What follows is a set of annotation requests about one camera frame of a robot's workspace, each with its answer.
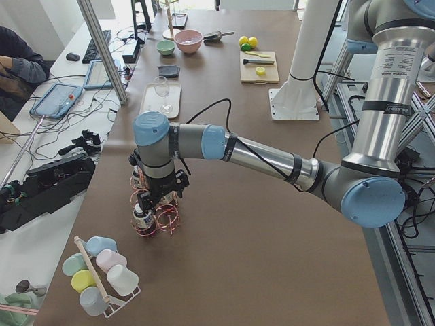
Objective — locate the wooden glass stand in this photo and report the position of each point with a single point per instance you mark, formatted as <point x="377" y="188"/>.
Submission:
<point x="171" y="31"/>

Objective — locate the lemon two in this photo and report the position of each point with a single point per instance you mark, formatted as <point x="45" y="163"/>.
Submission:
<point x="252" y="41"/>

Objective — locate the white cup rack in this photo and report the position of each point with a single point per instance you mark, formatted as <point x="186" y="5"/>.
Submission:
<point x="116" y="302"/>

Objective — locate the copper wire bottle basket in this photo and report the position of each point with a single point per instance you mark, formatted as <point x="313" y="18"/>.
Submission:
<point x="165" y="213"/>

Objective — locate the clear wine glass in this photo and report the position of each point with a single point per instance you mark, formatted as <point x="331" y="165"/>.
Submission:
<point x="161" y="88"/>

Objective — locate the yellow cup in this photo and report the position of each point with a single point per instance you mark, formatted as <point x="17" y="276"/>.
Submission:
<point x="81" y="280"/>

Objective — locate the blue teach pendant far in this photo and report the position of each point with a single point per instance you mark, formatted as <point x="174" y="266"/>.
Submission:
<point x="96" y="76"/>

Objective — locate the green lime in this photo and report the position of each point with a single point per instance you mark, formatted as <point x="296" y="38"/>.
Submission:
<point x="245" y="47"/>

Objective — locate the aluminium frame post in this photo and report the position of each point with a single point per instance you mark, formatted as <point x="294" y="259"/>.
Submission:
<point x="94" y="28"/>

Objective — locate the steel jigger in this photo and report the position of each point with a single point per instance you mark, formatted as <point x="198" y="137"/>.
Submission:
<point x="24" y="286"/>

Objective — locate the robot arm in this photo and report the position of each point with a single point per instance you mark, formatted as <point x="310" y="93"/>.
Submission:
<point x="364" y="187"/>

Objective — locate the pink cup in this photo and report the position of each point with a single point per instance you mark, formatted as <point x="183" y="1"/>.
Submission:
<point x="108" y="258"/>

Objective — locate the steel ice scoop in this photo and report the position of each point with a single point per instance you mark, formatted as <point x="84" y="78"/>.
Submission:
<point x="216" y="36"/>

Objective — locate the white cup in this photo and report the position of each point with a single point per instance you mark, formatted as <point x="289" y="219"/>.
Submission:
<point x="123" y="280"/>

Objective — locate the person at desk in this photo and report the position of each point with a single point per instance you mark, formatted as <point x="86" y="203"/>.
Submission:
<point x="22" y="70"/>

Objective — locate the green cup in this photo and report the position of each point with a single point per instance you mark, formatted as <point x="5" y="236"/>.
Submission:
<point x="73" y="264"/>

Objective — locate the cream rabbit tray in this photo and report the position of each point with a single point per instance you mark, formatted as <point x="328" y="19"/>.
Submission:
<point x="153" y="102"/>

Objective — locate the pink bowl of ice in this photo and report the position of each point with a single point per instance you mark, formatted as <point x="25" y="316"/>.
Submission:
<point x="188" y="40"/>

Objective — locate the grey folded cloth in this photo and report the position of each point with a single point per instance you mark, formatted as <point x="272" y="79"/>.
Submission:
<point x="169" y="71"/>

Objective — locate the black framed tray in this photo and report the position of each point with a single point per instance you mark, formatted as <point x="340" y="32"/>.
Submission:
<point x="179" y="20"/>

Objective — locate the wooden cutting board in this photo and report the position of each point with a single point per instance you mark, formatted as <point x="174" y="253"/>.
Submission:
<point x="248" y="72"/>

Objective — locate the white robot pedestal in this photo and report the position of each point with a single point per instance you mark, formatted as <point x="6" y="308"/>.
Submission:
<point x="296" y="99"/>

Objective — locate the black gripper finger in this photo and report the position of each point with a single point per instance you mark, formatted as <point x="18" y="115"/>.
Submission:
<point x="144" y="200"/>

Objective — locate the lemon one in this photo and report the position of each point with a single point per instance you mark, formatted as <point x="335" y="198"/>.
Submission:
<point x="243" y="40"/>

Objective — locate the black equipment case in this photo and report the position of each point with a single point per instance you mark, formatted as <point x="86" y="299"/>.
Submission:
<point x="45" y="190"/>

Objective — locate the tea bottle front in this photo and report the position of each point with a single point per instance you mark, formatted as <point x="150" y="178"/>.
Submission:
<point x="144" y="221"/>

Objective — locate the tea bottle back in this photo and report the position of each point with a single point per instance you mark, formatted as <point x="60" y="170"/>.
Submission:
<point x="138" y="179"/>

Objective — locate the blue teach pendant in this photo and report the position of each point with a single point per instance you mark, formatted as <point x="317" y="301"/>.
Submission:
<point x="96" y="76"/>
<point x="57" y="101"/>

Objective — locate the computer mouse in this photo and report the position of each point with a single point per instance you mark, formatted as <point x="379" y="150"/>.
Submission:
<point x="72" y="57"/>

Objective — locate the blue teach pendant near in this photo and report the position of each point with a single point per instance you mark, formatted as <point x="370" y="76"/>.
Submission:
<point x="57" y="101"/>

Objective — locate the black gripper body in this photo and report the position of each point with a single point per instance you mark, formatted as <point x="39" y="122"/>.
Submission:
<point x="158" y="186"/>

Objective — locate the half lemon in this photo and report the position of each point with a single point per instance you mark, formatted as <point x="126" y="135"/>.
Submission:
<point x="260" y="70"/>

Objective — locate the yellow plastic knife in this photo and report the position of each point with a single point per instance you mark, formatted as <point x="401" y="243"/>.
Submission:
<point x="257" y="54"/>

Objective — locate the green bowl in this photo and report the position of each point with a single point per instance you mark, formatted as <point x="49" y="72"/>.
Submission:
<point x="165" y="47"/>

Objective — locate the steel muddler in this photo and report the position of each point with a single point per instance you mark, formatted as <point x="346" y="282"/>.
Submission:
<point x="257" y="62"/>

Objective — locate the grey blue cup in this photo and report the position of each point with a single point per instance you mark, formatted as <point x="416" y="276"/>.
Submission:
<point x="92" y="301"/>

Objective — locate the tea bottle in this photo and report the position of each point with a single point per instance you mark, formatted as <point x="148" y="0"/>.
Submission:
<point x="144" y="221"/>
<point x="138" y="179"/>

